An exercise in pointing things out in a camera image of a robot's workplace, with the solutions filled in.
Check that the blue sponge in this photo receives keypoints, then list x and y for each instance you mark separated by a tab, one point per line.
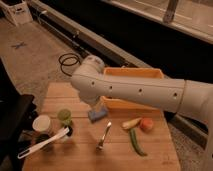
97	115

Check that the white storage box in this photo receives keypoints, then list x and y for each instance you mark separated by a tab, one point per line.
17	14

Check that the green plastic cup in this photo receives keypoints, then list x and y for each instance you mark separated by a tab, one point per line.
64	116

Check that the dark brown cup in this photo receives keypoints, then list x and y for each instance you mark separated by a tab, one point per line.
42	138

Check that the white plastic cup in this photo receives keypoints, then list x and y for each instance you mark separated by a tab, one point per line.
42	124

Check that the pale yellow vegetable toy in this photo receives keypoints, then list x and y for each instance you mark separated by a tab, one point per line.
130	124

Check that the green chili pepper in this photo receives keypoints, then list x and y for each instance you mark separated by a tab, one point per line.
134	142

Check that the yellow plastic tray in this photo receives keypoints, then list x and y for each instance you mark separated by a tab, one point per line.
132	72

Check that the orange tomato toy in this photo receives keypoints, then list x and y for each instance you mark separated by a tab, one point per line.
146	124

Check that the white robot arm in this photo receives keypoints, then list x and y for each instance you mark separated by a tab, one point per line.
188	98

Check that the silver metal fork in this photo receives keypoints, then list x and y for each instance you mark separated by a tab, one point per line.
101	142

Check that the black chair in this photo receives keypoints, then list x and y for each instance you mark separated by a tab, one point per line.
15	109

